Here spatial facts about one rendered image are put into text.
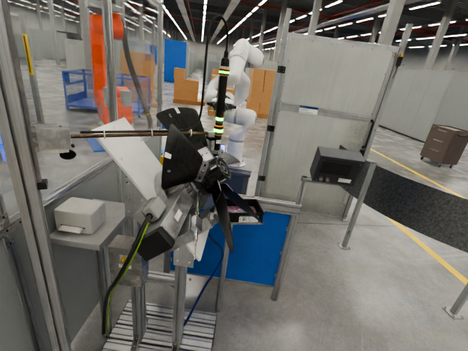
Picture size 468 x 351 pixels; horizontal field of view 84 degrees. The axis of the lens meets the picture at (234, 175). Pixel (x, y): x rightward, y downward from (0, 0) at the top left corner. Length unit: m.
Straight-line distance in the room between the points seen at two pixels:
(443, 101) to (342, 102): 7.71
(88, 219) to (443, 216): 2.44
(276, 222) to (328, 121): 1.63
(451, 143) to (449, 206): 5.12
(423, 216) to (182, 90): 9.14
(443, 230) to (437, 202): 0.23
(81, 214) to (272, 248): 1.23
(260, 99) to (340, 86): 6.51
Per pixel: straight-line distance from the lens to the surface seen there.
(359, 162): 1.65
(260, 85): 9.36
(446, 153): 7.67
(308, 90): 3.01
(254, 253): 1.96
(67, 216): 1.36
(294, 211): 1.76
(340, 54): 3.07
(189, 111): 1.28
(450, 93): 10.74
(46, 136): 1.03
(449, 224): 2.63
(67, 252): 1.65
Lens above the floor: 1.65
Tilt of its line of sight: 23 degrees down
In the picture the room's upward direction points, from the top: 8 degrees clockwise
